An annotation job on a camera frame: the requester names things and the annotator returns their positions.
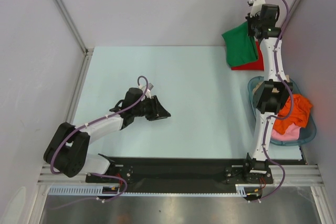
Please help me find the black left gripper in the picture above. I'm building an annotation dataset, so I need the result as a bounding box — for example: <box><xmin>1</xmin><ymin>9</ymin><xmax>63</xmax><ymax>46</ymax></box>
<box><xmin>132</xmin><ymin>95</ymin><xmax>170</xmax><ymax>121</ymax></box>

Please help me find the green t-shirt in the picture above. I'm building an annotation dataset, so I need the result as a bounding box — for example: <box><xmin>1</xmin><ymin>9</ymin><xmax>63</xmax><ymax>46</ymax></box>
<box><xmin>222</xmin><ymin>22</ymin><xmax>258</xmax><ymax>67</ymax></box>

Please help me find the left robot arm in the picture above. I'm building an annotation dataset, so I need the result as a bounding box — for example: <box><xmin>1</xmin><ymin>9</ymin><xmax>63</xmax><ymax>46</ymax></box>
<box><xmin>43</xmin><ymin>86</ymin><xmax>171</xmax><ymax>182</ymax></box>

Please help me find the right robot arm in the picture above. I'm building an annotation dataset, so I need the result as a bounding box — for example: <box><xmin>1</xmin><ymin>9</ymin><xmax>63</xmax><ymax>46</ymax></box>
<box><xmin>242</xmin><ymin>0</ymin><xmax>293</xmax><ymax>183</ymax></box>

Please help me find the folded red t-shirt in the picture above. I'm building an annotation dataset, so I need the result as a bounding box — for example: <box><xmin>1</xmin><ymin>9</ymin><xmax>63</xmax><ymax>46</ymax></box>
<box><xmin>231</xmin><ymin>41</ymin><xmax>264</xmax><ymax>71</ymax></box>

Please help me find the beige t-shirt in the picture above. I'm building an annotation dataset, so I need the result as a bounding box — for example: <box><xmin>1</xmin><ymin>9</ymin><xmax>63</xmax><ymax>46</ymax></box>
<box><xmin>252</xmin><ymin>75</ymin><xmax>290</xmax><ymax>94</ymax></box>

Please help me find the orange t-shirt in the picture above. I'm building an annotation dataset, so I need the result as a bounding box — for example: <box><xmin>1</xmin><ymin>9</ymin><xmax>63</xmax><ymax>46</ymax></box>
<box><xmin>273</xmin><ymin>94</ymin><xmax>313</xmax><ymax>135</ymax></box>

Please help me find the pink t-shirt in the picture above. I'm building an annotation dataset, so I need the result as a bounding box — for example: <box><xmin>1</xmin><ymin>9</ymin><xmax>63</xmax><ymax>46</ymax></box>
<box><xmin>271</xmin><ymin>124</ymin><xmax>301</xmax><ymax>142</ymax></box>

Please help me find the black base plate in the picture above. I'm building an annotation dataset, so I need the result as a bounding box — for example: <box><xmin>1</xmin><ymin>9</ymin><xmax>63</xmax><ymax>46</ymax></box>
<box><xmin>86</xmin><ymin>157</ymin><xmax>274</xmax><ymax>189</ymax></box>

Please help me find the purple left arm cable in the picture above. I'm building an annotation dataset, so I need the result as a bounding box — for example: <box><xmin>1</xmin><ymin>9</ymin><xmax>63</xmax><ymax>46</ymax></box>
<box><xmin>49</xmin><ymin>76</ymin><xmax>154</xmax><ymax>210</ymax></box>

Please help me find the white slotted cable duct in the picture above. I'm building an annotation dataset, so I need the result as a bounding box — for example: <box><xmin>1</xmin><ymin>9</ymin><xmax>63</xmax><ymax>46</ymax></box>
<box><xmin>48</xmin><ymin>184</ymin><xmax>262</xmax><ymax>197</ymax></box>

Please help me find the aluminium front rail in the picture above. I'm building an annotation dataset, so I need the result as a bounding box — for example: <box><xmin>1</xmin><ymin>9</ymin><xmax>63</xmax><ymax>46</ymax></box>
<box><xmin>37</xmin><ymin>165</ymin><xmax>324</xmax><ymax>187</ymax></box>

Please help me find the aluminium frame post left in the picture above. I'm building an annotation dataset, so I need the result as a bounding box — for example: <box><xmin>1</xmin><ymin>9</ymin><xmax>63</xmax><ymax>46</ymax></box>
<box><xmin>53</xmin><ymin>0</ymin><xmax>88</xmax><ymax>55</ymax></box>

